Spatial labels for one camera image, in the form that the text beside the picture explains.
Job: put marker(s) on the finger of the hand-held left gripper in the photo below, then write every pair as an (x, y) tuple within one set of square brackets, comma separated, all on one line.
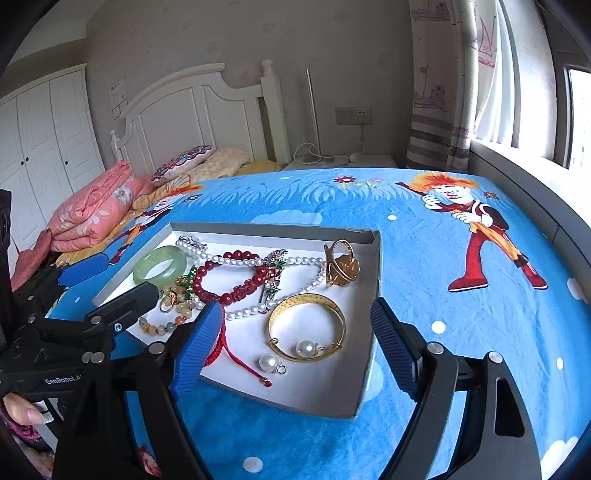
[(85, 272), (129, 300)]

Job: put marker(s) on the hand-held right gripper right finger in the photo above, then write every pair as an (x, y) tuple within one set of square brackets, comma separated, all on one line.
[(392, 350)]

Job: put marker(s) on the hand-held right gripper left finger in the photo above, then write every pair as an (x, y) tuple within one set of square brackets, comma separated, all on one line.
[(198, 346)]

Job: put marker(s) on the green jade bangle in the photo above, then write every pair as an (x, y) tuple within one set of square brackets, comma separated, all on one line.
[(138, 275)]

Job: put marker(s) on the gold earring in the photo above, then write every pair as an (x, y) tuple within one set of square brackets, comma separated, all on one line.
[(168, 295)]

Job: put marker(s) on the green leaf pendant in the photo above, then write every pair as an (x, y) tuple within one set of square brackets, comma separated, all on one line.
[(187, 282)]

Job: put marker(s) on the pearl drop earring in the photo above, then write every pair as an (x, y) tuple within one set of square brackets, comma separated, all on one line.
[(267, 361), (305, 347)]

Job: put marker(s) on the white cardboard box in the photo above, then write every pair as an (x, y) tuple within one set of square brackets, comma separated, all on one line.
[(323, 369)]

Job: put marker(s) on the silver rhinestone brooch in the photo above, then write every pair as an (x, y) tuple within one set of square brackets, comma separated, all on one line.
[(189, 242)]

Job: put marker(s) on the gold bangle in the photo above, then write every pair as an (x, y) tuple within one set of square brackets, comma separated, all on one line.
[(295, 302)]

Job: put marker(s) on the silver green leaf brooch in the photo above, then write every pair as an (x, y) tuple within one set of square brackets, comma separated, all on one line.
[(278, 266)]

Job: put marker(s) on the person's left hand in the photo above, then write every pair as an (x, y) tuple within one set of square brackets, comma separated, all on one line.
[(21, 408)]

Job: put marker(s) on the pink folded quilt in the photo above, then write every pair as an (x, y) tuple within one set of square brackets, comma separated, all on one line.
[(92, 203)]

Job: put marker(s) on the printed blue bed sheet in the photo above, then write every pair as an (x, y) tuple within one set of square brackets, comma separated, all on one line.
[(438, 258)]

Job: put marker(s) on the white wardrobe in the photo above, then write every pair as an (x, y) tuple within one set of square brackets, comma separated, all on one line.
[(46, 138)]

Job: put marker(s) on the patterned round pillow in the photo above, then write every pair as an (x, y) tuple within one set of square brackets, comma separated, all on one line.
[(184, 161)]

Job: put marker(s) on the yellow blanket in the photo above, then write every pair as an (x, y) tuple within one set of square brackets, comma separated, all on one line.
[(226, 161)]

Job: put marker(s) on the white bed headboard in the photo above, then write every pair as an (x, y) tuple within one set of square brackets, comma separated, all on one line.
[(184, 120)]

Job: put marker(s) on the white nightstand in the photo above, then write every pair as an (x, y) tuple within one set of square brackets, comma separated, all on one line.
[(369, 161)]

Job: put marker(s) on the white lamp pole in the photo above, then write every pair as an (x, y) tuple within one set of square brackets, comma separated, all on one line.
[(314, 115)]

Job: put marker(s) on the printed white curtain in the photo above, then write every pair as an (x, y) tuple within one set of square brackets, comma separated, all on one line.
[(438, 92)]

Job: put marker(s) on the wall socket panel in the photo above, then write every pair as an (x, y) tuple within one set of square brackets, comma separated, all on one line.
[(353, 115)]

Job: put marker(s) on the dark window frame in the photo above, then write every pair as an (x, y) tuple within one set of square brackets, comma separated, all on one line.
[(577, 92)]

